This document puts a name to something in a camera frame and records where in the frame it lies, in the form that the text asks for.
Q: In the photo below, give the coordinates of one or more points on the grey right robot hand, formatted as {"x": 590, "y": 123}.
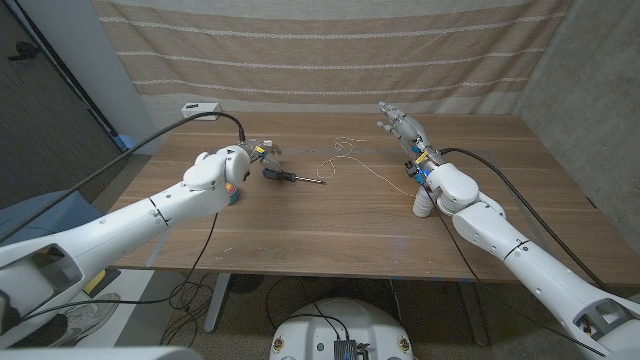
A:
{"x": 412, "y": 132}

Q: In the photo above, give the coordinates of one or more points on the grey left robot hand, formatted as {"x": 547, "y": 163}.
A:
{"x": 267, "y": 150}

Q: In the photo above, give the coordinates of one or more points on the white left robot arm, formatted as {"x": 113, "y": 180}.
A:
{"x": 125, "y": 225}

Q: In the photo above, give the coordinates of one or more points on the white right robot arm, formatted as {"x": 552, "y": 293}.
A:
{"x": 500, "y": 235}

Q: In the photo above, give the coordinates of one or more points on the white power strip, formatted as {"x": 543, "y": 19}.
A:
{"x": 200, "y": 106}

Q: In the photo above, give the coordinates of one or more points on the beige striped backdrop cloth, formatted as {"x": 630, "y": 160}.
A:
{"x": 320, "y": 50}

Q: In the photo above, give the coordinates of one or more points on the black round floor object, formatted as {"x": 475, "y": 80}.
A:
{"x": 246, "y": 284}

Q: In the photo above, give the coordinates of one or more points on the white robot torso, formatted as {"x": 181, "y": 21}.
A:
{"x": 320, "y": 335}

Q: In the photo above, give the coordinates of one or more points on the yellow floor pad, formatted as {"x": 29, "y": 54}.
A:
{"x": 94, "y": 282}

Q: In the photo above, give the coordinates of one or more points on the white sneaker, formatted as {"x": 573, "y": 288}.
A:
{"x": 85, "y": 315}

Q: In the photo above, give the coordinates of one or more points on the black door frame strip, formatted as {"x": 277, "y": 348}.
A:
{"x": 105, "y": 122}

